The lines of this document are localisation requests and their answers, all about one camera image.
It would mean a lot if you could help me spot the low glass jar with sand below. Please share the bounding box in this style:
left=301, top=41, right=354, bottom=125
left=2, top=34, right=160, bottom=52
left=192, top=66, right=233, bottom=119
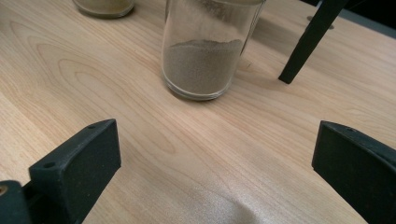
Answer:
left=72, top=0, right=135, bottom=19

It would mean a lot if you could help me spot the glass jar with brown sand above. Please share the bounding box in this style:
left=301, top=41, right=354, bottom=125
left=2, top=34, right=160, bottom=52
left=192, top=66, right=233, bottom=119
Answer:
left=161, top=0, right=267, bottom=102

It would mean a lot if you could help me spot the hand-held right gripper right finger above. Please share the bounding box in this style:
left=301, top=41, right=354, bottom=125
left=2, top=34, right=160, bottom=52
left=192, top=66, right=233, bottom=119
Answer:
left=311, top=120, right=396, bottom=224

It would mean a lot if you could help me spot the black stand leg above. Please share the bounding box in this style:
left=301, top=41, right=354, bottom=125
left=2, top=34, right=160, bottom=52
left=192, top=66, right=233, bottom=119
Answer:
left=277, top=0, right=349, bottom=85

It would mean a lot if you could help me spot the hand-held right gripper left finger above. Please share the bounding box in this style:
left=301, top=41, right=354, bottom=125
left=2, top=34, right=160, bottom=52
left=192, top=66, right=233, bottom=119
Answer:
left=23, top=118, right=122, bottom=224

